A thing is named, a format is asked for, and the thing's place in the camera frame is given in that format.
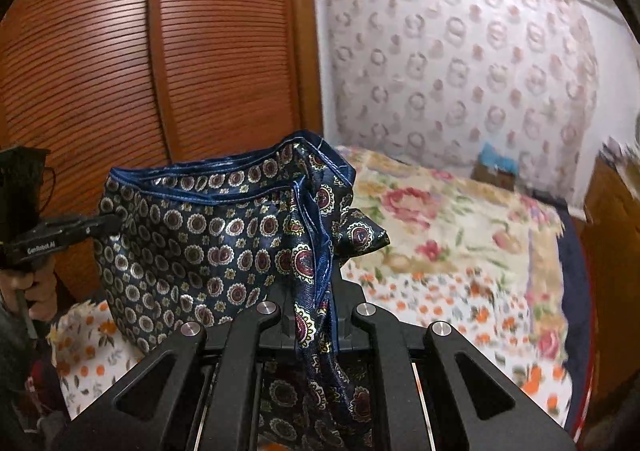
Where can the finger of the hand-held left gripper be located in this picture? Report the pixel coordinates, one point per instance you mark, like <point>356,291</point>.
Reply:
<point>105,227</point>

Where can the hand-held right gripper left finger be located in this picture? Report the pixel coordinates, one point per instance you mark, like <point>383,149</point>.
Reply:
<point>272,326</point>

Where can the red blanket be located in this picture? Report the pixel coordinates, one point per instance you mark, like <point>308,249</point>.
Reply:
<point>592,331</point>

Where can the navy patterned satin top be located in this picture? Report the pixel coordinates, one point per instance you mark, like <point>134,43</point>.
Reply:
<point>200,241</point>

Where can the brown louvered wardrobe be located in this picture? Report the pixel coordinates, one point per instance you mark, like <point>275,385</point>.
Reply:
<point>100,56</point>

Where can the orange-print white blanket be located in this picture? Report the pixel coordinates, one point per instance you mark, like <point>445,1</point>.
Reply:
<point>425,301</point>

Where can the brown box with teal cloth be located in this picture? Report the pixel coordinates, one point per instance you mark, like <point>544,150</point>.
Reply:
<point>495,166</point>

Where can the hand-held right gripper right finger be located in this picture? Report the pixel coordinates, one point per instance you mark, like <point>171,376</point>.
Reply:
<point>365,326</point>

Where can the floral blanket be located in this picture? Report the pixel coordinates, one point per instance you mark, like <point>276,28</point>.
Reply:
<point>440,221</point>

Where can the wooden sideboard cabinet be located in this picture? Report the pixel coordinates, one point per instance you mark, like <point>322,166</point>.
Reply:
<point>610,201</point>

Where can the navy bed sheet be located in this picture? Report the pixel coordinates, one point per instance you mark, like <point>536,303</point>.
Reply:
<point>575,281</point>

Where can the person's left hand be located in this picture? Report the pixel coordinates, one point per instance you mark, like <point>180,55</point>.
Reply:
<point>40,296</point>

